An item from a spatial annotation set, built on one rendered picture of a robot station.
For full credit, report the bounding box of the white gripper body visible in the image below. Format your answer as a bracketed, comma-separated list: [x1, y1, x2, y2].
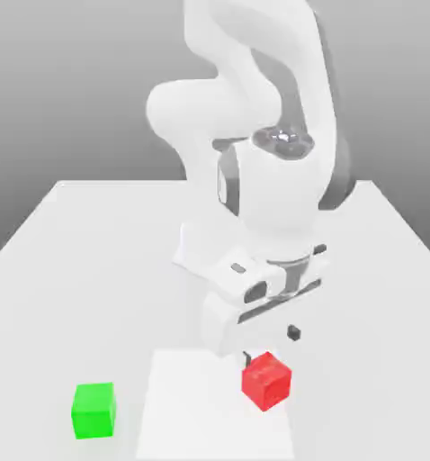
[202, 267, 332, 357]

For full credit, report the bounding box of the small red cube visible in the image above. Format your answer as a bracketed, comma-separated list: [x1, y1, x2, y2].
[240, 350, 293, 412]

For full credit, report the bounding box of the small green cube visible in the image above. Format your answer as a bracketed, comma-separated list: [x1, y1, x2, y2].
[70, 382, 118, 440]

